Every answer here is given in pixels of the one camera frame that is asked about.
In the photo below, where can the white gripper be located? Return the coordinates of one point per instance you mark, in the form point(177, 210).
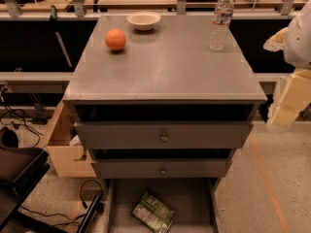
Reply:
point(298, 44)

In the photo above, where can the green jalapeno chip bag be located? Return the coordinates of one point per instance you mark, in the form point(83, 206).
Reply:
point(153, 213)

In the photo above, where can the gray drawer cabinet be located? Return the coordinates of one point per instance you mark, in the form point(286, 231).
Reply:
point(168, 75)

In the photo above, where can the gray middle drawer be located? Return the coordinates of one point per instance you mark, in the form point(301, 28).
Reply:
point(161, 168)

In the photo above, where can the gray drawer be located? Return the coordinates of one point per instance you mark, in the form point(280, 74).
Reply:
point(161, 168)
point(150, 135)
point(191, 199)

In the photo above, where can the gray bottom drawer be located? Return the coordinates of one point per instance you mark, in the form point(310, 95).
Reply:
point(191, 199)

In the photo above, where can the gray top drawer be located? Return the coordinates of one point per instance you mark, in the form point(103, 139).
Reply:
point(150, 135)

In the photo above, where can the clear water bottle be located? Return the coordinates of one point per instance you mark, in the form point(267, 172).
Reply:
point(220, 24)

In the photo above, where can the white bowl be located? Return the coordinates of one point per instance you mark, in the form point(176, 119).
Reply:
point(144, 21)

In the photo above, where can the orange fruit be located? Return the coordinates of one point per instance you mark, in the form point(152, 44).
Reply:
point(115, 39)

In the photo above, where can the light wooden box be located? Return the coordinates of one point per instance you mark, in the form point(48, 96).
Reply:
point(68, 156)

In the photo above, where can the green handled tool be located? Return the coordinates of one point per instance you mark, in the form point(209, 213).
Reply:
point(53, 21)

